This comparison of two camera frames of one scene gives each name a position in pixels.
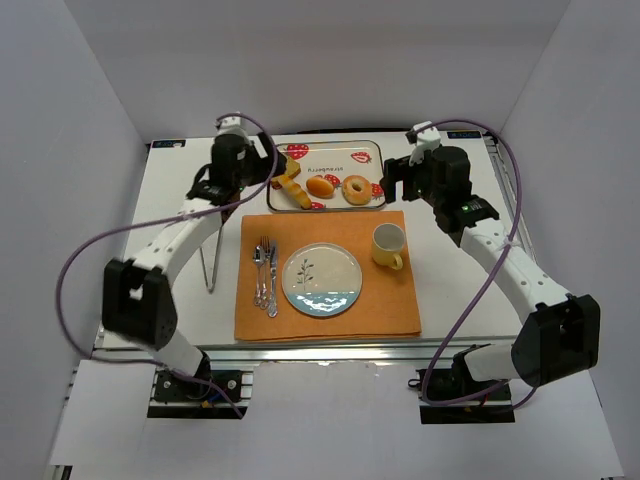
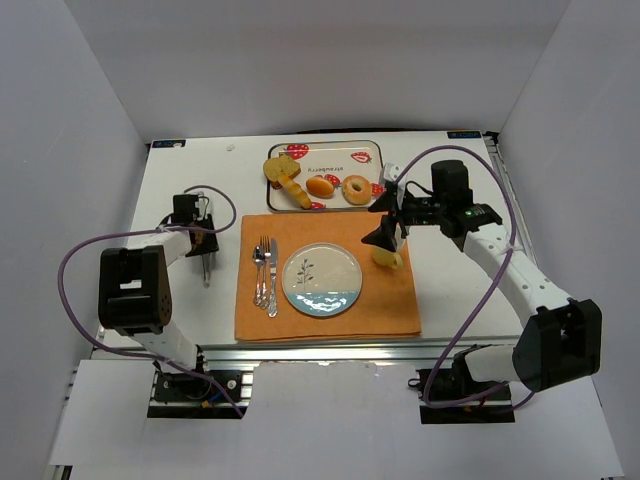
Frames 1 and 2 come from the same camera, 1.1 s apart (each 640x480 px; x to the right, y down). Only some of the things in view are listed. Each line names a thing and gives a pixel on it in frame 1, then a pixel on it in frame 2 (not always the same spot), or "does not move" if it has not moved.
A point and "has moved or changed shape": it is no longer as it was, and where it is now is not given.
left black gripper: (267, 151) to (204, 245)
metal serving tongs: (225, 217) has moved or changed shape
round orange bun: (319, 187) does not move
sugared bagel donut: (356, 190) does not move
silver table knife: (273, 306) does not move
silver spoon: (258, 259) does not move
